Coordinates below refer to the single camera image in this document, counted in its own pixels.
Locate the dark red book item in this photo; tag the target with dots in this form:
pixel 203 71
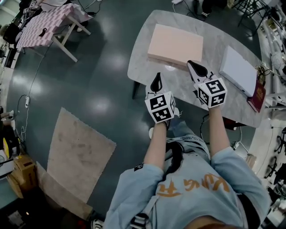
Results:
pixel 258 97

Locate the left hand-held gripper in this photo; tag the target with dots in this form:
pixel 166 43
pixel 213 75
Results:
pixel 159 107

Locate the pink box item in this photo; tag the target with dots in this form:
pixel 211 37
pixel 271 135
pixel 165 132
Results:
pixel 176 43

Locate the person's right forearm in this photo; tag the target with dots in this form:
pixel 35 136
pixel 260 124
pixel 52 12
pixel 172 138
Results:
pixel 217 129

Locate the flat cardboard sheet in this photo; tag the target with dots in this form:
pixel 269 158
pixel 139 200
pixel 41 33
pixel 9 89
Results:
pixel 64 196

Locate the pink checked cloth table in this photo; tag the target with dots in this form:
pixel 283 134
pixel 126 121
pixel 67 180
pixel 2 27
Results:
pixel 44 24

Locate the person's light blue shirt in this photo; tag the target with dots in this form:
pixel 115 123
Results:
pixel 190 192

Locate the black tool on cloth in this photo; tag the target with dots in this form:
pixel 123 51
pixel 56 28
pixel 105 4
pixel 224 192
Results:
pixel 43 32

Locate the person's left forearm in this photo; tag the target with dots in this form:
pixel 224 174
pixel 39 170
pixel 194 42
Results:
pixel 156 143

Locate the person's striped shoe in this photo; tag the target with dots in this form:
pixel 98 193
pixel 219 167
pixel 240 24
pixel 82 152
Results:
pixel 97 223

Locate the grey marble table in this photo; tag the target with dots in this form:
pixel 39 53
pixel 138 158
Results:
pixel 143 64

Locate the person's blue jeans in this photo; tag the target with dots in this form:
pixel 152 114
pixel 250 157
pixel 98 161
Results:
pixel 187 136

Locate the black metal chair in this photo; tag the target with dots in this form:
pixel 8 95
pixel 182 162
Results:
pixel 248 15

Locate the brown cardboard box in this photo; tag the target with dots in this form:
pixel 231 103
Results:
pixel 23 174

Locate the light wooden block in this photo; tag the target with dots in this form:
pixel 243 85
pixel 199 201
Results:
pixel 251 160

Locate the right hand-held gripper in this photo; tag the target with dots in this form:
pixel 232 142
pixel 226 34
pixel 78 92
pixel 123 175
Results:
pixel 212 92

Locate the beige rug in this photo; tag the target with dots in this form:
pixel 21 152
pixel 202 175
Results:
pixel 78 152

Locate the black office chair base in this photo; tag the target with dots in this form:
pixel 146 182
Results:
pixel 282 141

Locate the small white power strip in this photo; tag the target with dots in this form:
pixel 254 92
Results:
pixel 236 145

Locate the white box item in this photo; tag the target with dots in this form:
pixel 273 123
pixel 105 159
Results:
pixel 240 69

